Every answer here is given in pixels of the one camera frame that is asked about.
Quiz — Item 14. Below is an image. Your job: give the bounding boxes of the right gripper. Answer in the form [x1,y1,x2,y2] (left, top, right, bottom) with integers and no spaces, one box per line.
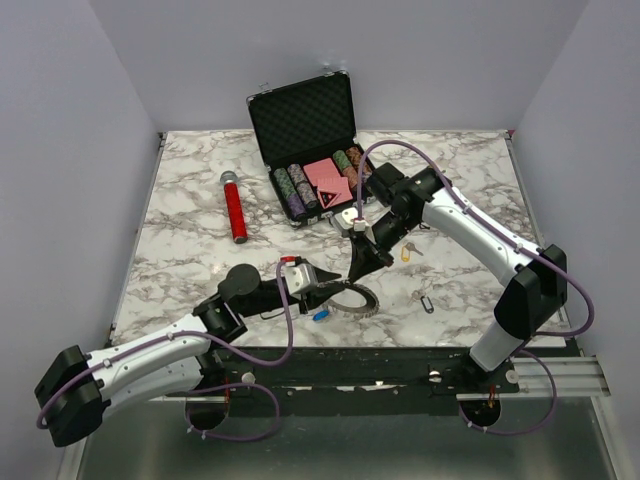
[347,212,418,283]

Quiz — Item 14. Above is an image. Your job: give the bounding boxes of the key with yellow tag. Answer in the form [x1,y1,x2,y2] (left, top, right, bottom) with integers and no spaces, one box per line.
[400,242,423,262]

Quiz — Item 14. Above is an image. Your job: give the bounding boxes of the metal disc with keyrings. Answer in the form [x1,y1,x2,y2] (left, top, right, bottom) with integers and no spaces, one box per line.
[326,281,379,318]

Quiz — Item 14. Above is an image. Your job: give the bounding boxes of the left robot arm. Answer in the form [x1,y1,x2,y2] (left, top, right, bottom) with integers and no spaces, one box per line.
[35,257,347,447]

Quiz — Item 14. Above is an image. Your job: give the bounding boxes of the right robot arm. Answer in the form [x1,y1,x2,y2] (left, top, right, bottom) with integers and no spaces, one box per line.
[333,163,567,392]

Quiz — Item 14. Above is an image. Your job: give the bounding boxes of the small blue tag on disc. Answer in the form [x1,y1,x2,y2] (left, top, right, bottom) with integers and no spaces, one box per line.
[312,310,329,321]

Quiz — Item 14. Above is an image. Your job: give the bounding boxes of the key with black tag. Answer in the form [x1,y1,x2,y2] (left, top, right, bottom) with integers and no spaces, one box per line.
[405,286,435,315]

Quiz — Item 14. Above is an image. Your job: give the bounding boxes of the all in triangle button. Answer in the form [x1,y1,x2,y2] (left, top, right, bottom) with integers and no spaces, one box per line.
[317,189,338,208]

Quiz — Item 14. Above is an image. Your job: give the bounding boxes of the pink playing cards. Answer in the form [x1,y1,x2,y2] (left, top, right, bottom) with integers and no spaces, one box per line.
[303,158,353,209]

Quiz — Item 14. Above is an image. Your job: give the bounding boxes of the red microphone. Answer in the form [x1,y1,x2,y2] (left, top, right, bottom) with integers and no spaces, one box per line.
[220,171,248,244]

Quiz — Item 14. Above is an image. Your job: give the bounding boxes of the black poker chip case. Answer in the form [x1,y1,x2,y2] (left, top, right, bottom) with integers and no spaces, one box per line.
[246,71,364,229]

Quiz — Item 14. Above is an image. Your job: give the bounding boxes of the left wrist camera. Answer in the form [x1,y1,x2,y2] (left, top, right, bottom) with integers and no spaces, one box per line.
[281,257,319,299]

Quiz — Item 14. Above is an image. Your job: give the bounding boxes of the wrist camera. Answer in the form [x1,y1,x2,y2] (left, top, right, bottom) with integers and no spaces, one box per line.
[281,257,319,299]
[330,207,372,238]

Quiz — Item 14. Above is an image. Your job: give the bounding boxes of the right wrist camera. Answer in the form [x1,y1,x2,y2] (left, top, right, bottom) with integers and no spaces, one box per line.
[330,207,372,238]

